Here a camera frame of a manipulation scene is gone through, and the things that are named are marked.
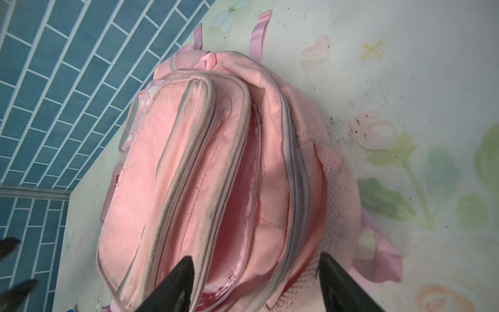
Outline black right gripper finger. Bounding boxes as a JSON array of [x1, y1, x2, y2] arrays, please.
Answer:
[[318, 252, 384, 312], [0, 237, 21, 259], [1, 279, 39, 312], [136, 256, 194, 312]]

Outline pink school backpack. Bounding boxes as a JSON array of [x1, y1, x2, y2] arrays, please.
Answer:
[[96, 11, 403, 311]]

